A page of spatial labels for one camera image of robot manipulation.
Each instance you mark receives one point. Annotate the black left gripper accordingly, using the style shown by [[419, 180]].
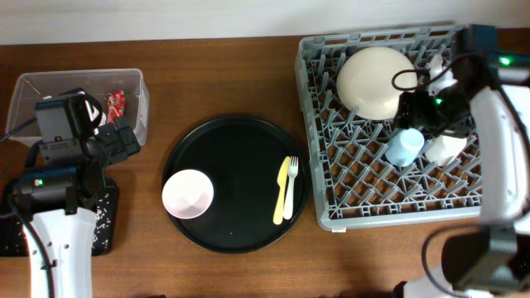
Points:
[[122, 139]]

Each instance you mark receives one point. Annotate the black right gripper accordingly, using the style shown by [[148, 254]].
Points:
[[408, 111]]

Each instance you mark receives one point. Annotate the red snack wrapper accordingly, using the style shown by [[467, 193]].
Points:
[[116, 106]]

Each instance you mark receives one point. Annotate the white cup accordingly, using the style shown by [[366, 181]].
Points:
[[445, 149]]

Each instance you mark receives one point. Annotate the light blue cup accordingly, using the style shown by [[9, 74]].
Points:
[[404, 147]]

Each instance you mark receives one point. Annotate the beige plate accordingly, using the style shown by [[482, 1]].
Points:
[[370, 79]]

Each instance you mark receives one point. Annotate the pink bowl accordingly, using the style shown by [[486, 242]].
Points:
[[187, 194]]

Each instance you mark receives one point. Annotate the white plastic fork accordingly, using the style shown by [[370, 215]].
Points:
[[289, 199]]

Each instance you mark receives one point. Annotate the yellow plastic knife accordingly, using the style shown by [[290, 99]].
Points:
[[281, 181]]

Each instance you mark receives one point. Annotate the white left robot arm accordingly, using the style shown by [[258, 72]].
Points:
[[60, 196]]

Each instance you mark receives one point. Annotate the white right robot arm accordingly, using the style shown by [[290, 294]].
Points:
[[491, 257]]

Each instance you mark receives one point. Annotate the clear plastic waste bin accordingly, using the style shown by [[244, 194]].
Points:
[[32, 88]]

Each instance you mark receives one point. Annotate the grey dishwasher rack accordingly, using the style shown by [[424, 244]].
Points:
[[354, 185]]

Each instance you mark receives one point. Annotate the round black tray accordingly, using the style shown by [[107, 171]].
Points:
[[242, 156]]

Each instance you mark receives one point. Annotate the rectangular black tray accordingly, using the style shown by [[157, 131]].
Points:
[[103, 223]]

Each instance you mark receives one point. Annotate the rice grains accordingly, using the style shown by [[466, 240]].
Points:
[[101, 215]]

